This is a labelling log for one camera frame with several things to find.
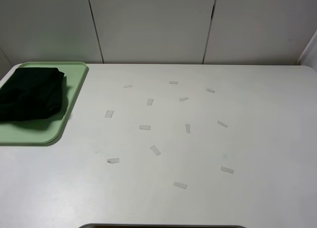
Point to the clear tape front left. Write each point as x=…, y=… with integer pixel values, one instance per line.
x=113, y=160

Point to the clear tape table centre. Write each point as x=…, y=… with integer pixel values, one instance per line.
x=145, y=127

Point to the clear tape lower centre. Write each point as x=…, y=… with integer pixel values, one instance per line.
x=155, y=150

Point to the clear tape right middle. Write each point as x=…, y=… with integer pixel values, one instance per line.
x=221, y=123

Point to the clear tape left middle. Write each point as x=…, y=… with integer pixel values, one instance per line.
x=109, y=114

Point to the clear tape front right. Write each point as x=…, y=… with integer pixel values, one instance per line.
x=224, y=169

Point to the clear tape upper middle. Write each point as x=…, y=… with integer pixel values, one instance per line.
x=150, y=102

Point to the clear tape centre right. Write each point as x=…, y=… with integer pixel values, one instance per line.
x=188, y=128

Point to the green plastic tray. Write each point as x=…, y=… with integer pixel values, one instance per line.
x=46, y=131

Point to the black short sleeve shirt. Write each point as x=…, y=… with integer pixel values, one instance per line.
x=31, y=93

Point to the clear tape front centre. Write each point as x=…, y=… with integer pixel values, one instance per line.
x=180, y=185

